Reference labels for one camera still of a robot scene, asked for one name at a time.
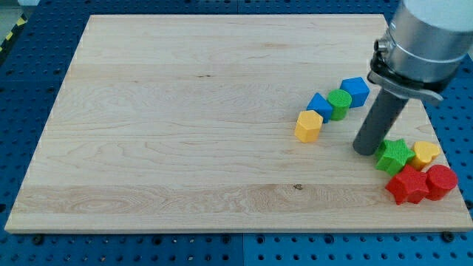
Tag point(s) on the green star block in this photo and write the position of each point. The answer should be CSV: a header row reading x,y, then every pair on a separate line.
x,y
392,156

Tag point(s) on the yellow hexagon block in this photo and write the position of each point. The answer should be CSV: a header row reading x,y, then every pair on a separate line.
x,y
308,126

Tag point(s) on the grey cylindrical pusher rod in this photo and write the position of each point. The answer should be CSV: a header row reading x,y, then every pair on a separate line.
x,y
379,120

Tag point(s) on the black yellow hazard tape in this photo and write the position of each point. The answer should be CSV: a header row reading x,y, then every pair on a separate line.
x,y
13,34

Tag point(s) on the red cylinder block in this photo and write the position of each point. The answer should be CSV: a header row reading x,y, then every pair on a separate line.
x,y
440,181

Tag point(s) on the red star block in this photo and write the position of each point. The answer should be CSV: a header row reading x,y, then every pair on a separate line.
x,y
408,185

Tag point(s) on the blue cube block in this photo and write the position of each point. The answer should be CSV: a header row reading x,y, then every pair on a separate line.
x,y
358,90

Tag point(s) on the yellow heart block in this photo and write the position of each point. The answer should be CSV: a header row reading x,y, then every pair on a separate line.
x,y
425,153

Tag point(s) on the green cylinder block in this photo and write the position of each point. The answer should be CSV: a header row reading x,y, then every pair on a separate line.
x,y
340,101

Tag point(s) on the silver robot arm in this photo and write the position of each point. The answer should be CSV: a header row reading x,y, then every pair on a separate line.
x,y
422,48

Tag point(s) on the blue triangle block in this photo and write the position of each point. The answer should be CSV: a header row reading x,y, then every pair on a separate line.
x,y
320,105

